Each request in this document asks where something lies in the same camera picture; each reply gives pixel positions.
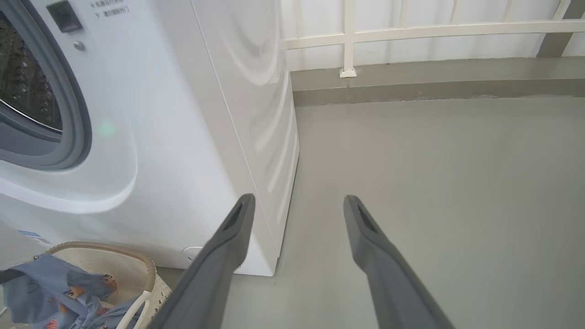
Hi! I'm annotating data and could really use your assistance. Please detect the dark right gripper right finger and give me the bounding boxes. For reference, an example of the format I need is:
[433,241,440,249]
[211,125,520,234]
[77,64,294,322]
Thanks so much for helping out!
[344,195,455,329]

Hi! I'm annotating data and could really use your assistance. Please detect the blue printed garment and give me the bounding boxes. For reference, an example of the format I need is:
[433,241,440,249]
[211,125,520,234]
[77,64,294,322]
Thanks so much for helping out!
[0,254,140,329]

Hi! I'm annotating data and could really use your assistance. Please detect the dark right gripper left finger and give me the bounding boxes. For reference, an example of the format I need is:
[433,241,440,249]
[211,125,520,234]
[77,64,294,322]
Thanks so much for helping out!
[149,193,255,329]

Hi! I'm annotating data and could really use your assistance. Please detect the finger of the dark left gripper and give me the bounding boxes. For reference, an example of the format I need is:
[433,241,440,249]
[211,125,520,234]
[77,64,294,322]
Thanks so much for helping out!
[0,269,26,284]

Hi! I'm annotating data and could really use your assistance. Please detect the cream perforated laundry basket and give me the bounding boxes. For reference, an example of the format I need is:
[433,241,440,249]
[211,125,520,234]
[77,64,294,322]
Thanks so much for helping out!
[34,241,172,329]

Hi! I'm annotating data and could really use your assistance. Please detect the blue energy label sticker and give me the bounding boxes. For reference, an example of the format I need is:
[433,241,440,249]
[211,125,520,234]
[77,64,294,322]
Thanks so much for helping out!
[18,230,53,247]

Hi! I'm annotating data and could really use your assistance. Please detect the white metal railing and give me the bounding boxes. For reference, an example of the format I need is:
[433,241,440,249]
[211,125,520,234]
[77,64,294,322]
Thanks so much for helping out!
[281,0,585,78]

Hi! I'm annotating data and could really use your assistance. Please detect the white front-load washing machine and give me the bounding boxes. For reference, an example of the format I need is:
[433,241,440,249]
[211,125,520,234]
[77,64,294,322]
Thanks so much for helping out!
[0,0,300,277]

